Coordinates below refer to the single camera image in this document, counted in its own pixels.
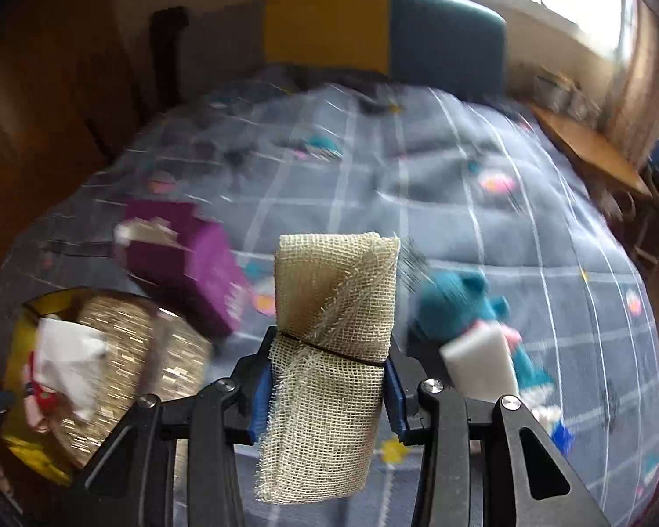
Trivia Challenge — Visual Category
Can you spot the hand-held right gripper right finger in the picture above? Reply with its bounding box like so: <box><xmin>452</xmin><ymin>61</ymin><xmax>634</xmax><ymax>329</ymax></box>
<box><xmin>387</xmin><ymin>340</ymin><xmax>610</xmax><ymax>527</ymax></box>

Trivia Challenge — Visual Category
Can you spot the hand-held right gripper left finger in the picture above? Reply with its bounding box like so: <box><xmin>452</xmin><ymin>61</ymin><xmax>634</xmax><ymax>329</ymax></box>
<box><xmin>66</xmin><ymin>326</ymin><xmax>278</xmax><ymax>527</ymax></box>

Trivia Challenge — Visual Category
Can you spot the cream gauze cloth roll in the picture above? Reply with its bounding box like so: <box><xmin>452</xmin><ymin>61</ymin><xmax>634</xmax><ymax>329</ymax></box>
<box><xmin>255</xmin><ymin>232</ymin><xmax>402</xmax><ymax>506</ymax></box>

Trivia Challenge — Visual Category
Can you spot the teal plush toy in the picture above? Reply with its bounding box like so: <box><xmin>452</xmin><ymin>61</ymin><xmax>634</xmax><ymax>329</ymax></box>
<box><xmin>409</xmin><ymin>269</ymin><xmax>555</xmax><ymax>396</ymax></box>

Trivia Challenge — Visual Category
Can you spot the yellow metal tin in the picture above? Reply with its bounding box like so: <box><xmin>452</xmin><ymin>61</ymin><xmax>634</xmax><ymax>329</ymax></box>
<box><xmin>0</xmin><ymin>291</ymin><xmax>89</xmax><ymax>484</ymax></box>

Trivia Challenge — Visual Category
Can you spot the white foam block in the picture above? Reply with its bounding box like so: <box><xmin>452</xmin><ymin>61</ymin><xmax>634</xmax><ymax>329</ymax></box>
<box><xmin>439</xmin><ymin>323</ymin><xmax>520</xmax><ymax>404</ymax></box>

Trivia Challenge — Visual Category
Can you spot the gold ornate tissue box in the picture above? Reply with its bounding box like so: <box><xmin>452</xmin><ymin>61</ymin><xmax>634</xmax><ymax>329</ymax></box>
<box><xmin>55</xmin><ymin>296</ymin><xmax>215</xmax><ymax>467</ymax></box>

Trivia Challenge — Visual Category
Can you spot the purple tissue box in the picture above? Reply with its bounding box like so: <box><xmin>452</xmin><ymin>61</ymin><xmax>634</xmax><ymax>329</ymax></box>
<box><xmin>115</xmin><ymin>200</ymin><xmax>250</xmax><ymax>338</ymax></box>

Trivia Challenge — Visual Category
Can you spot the white tissue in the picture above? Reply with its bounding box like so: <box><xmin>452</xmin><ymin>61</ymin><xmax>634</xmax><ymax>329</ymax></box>
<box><xmin>33</xmin><ymin>318</ymin><xmax>108</xmax><ymax>423</ymax></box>

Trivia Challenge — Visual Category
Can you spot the wooden desk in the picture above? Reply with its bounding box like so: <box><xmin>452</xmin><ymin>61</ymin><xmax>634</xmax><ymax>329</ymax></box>
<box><xmin>527</xmin><ymin>101</ymin><xmax>652</xmax><ymax>199</ymax></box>

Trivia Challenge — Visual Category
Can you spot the white box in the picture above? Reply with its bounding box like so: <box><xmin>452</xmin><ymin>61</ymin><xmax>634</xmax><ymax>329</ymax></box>
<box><xmin>532</xmin><ymin>69</ymin><xmax>569</xmax><ymax>113</ymax></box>

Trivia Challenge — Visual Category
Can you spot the wooden wardrobe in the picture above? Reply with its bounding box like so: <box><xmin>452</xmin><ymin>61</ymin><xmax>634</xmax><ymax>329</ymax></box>
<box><xmin>0</xmin><ymin>0</ymin><xmax>160</xmax><ymax>286</ymax></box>

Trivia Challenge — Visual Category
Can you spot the grey yellow blue headboard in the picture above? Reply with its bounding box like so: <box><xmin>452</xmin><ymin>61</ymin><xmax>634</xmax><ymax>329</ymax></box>
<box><xmin>181</xmin><ymin>0</ymin><xmax>509</xmax><ymax>105</ymax></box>

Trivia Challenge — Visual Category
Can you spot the pink curtain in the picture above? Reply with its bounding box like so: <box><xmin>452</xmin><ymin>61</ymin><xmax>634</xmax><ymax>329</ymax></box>
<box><xmin>604</xmin><ymin>0</ymin><xmax>659</xmax><ymax>144</ymax></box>

